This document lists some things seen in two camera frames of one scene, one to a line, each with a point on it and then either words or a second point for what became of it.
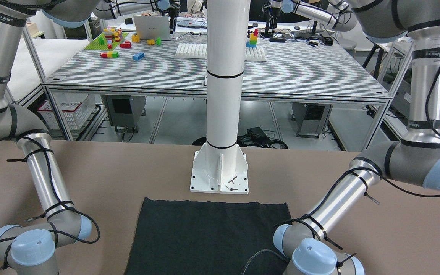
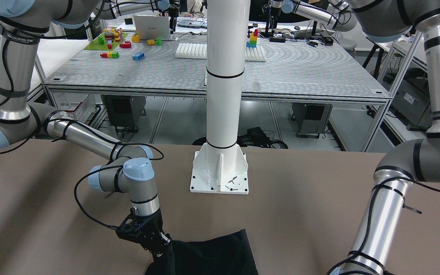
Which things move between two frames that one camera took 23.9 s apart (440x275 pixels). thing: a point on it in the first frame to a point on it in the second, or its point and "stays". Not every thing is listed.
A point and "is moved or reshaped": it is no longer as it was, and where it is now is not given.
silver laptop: (153, 28) stays
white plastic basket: (73, 107) stays
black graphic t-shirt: (179, 237) is moved or reshaped
